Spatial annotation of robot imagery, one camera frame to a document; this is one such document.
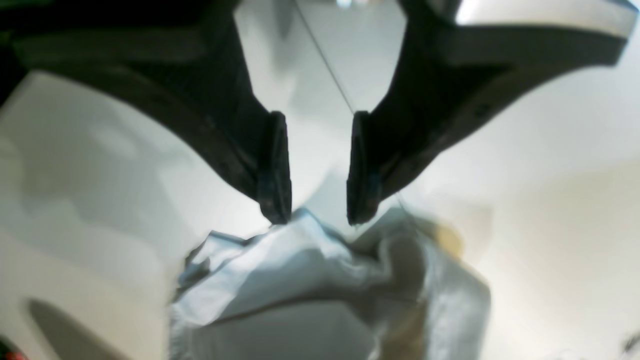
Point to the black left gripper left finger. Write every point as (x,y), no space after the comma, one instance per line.
(180,62)

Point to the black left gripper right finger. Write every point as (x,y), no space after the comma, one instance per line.
(461,63)

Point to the white t-shirt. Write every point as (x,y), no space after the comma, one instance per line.
(301,292)

